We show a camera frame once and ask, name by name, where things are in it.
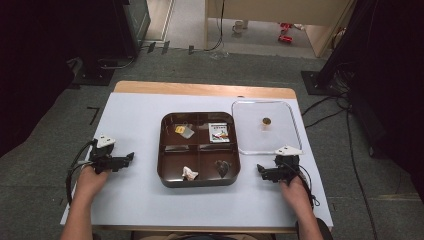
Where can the beige cup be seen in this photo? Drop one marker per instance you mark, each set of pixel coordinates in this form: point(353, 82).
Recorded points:
point(238, 26)

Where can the white printed card box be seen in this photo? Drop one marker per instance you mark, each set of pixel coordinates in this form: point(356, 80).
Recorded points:
point(218, 132)

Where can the brown divided tray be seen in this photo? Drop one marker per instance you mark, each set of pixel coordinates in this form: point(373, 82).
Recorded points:
point(198, 150)

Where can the yellow small packet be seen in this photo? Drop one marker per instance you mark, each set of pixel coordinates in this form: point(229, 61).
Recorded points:
point(179, 129)

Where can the crumpled white paper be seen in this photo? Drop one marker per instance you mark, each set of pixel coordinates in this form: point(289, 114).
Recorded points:
point(189, 173)

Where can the black stand base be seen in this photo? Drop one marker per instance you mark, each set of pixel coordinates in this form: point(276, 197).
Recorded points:
point(95, 76)
point(321, 83)

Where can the white table cover sheet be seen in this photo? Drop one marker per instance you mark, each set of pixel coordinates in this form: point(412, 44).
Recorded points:
point(133, 200)

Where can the beige wooden desk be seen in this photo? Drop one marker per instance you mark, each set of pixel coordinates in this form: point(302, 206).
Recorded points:
point(283, 11)

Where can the clear plastic packet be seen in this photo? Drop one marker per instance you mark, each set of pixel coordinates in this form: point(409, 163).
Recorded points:
point(188, 133)

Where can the black cabinet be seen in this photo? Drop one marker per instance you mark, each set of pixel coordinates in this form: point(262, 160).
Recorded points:
point(113, 26)

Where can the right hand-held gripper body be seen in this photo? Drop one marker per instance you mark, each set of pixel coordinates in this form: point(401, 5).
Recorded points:
point(286, 163)

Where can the black curtain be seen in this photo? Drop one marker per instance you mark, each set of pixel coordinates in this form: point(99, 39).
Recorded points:
point(390, 83)

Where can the person's right hand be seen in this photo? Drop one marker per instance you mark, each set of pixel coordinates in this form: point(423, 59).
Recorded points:
point(295, 195)

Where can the red tool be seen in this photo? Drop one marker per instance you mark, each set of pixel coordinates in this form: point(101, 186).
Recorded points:
point(285, 38)
point(285, 26)

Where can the clear tray lid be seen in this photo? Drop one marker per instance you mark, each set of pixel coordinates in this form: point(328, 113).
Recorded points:
point(266, 128)

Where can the person's left hand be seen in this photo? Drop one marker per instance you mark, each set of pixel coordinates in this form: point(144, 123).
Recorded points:
point(90, 181)

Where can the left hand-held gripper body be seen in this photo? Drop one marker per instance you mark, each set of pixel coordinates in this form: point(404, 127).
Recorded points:
point(104, 156)

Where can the dark crumpled wrapper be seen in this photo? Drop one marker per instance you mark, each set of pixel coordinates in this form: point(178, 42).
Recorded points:
point(222, 167)

